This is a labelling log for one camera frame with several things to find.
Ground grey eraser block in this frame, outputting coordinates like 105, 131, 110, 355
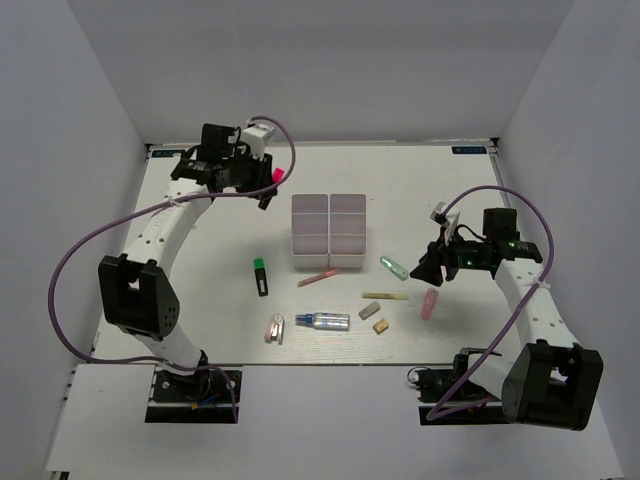
358, 301, 380, 320

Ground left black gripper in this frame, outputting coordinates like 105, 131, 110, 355
222, 146, 278, 201

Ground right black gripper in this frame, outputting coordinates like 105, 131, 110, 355
410, 226, 488, 286

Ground tan eraser block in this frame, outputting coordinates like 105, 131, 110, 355
372, 319, 389, 335

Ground white compartment organizer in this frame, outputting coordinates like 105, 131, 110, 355
291, 194, 329, 270
329, 194, 367, 269

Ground left blue table label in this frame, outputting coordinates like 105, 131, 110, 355
151, 149, 185, 158

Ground blue clear spray bottle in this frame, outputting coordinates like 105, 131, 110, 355
295, 312, 350, 331

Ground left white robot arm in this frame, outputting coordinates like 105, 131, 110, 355
98, 122, 277, 399

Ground blue table label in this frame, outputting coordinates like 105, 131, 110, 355
151, 149, 185, 158
451, 145, 487, 155

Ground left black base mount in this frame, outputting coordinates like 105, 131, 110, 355
145, 369, 243, 424

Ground green black highlighter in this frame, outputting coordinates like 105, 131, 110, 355
253, 257, 269, 297

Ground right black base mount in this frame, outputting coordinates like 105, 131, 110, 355
406, 348, 508, 426

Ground pink translucent correction tape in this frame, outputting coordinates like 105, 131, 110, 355
420, 288, 438, 321

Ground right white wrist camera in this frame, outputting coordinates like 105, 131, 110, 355
430, 202, 460, 242

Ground right white compartment organizer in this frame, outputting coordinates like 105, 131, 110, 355
329, 194, 367, 269

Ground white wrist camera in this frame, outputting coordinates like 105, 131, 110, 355
240, 124, 275, 158
430, 202, 460, 242

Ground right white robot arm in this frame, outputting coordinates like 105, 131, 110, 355
407, 203, 604, 431

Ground left white compartment organizer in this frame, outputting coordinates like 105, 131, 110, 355
291, 194, 329, 270

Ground yellow thin marker pen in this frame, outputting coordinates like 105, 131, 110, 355
361, 292, 409, 301

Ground pink black highlighter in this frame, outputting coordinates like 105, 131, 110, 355
272, 168, 285, 189

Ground right blue table label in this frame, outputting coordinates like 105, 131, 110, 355
451, 145, 487, 155

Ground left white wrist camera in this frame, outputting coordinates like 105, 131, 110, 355
240, 124, 275, 158

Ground green translucent correction tape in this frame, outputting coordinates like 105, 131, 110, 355
380, 256, 409, 281

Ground pink white stapler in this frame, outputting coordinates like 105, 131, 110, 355
264, 314, 285, 345

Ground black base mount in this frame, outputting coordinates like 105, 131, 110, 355
406, 348, 508, 426
145, 369, 243, 424

